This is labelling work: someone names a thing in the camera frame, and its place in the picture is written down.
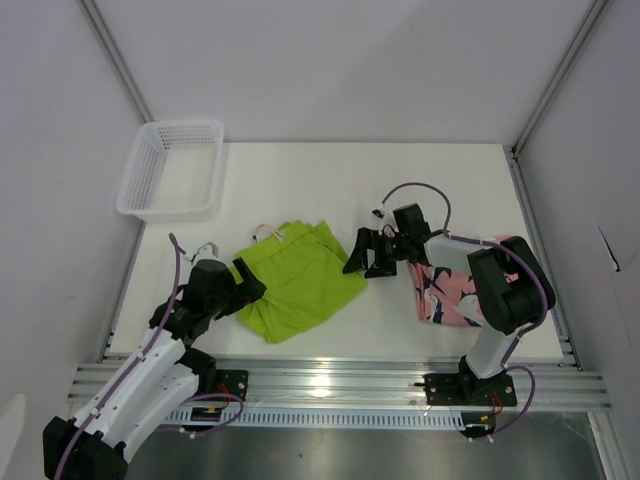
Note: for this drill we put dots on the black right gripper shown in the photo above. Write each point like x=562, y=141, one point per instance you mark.
x=366, y=239

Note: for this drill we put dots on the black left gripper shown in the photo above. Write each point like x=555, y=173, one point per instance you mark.
x=249, y=291

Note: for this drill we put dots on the lime green shorts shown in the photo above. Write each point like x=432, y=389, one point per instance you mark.
x=301, y=266

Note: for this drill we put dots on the pink shark print shorts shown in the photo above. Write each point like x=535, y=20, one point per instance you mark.
x=445, y=293

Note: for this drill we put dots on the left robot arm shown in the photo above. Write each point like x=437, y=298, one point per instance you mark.
x=164, y=371

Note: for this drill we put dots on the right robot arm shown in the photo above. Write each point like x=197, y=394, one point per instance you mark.
x=496, y=285

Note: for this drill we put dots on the white plastic basket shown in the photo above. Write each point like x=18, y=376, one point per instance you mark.
x=175, y=171

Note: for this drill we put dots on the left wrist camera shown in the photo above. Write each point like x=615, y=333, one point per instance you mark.
x=207, y=251

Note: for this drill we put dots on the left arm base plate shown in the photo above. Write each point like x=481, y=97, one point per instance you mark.
x=234, y=382

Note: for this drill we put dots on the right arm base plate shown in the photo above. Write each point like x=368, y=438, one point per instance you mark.
x=464, y=389

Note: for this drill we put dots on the white slotted cable duct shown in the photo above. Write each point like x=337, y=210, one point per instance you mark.
x=411, y=419

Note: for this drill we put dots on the aluminium mounting rail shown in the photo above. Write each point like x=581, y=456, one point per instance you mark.
x=326, y=383

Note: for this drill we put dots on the left aluminium frame post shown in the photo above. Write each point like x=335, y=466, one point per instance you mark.
x=113, y=55

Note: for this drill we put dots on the aluminium frame post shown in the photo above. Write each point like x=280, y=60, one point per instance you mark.
x=568, y=60
x=113, y=55

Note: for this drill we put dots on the right aluminium frame post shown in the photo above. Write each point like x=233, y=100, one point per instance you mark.
x=568, y=60

